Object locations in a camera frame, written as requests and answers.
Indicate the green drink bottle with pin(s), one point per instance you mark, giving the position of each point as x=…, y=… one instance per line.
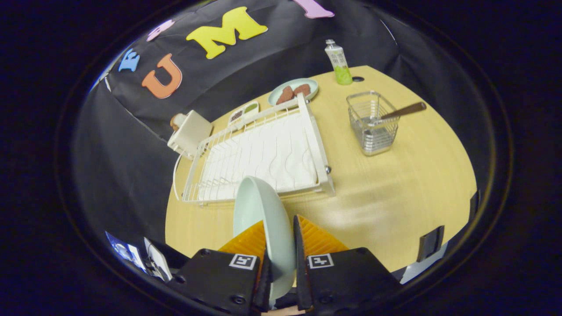
x=339, y=61

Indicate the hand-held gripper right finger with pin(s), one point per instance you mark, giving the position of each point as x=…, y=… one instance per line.
x=342, y=281

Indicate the white drain tray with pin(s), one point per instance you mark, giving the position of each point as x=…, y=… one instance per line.
x=272, y=153

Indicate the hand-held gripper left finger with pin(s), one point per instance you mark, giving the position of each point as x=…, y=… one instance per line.
x=210, y=281

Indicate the white toaster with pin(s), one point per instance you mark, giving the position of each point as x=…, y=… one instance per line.
x=191, y=134

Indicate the printed papers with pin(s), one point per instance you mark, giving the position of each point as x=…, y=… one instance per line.
x=153, y=261

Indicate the small plate with meat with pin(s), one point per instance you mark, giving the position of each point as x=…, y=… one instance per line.
x=276, y=90

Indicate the bread slice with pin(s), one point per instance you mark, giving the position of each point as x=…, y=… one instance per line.
x=177, y=122

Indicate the white divided condiment tray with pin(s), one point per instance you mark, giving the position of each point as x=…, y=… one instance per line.
x=243, y=113

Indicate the pale green plate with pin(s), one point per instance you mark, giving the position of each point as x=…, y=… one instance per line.
x=263, y=206

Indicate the brown meat piece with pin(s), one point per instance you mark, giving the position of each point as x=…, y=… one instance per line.
x=302, y=90
x=286, y=95

